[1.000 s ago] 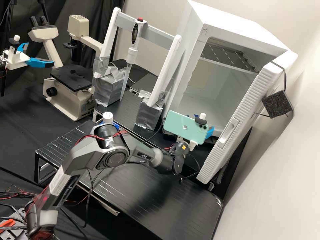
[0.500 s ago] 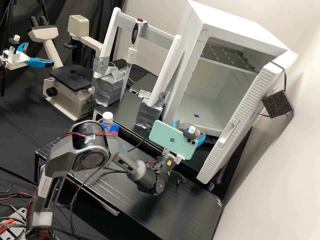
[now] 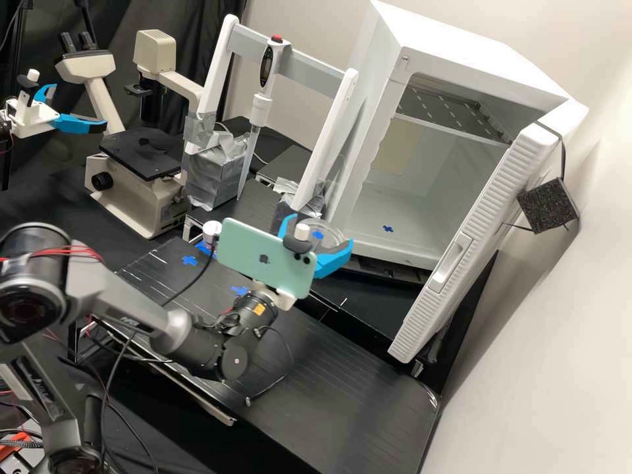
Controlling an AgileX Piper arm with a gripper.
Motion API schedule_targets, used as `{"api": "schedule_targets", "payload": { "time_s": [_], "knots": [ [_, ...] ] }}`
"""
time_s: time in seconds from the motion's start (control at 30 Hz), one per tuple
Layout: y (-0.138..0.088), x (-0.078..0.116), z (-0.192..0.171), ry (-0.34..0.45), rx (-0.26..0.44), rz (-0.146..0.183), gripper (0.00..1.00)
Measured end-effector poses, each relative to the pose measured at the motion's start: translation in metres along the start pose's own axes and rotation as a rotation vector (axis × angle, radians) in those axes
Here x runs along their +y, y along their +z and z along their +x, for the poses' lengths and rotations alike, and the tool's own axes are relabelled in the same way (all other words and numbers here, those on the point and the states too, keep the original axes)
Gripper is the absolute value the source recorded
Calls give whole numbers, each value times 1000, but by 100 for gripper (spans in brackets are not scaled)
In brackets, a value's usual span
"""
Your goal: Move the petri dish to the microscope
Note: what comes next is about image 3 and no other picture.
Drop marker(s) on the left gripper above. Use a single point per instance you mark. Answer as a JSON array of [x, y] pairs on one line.
[[32, 118]]

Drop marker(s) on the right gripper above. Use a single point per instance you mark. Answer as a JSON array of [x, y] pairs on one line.
[[285, 299]]

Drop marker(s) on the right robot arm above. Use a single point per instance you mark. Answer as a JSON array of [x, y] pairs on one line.
[[123, 316]]

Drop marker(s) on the petri dish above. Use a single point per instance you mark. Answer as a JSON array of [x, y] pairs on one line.
[[327, 232]]

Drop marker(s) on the cream microscope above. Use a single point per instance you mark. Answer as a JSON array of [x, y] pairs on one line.
[[143, 197]]

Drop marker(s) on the left phone holder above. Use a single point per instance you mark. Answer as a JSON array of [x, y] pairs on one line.
[[29, 89]]

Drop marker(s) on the white pipette stand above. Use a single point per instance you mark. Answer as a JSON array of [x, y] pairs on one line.
[[331, 128]]

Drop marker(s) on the incubator door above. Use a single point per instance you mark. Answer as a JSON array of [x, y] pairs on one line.
[[474, 232]]

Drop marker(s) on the pipette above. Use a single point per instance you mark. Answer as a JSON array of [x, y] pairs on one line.
[[266, 74]]

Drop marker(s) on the white incubator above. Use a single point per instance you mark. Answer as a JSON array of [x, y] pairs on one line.
[[444, 64]]

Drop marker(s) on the right wrist camera phone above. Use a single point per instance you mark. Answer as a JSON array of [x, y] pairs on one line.
[[257, 257]]

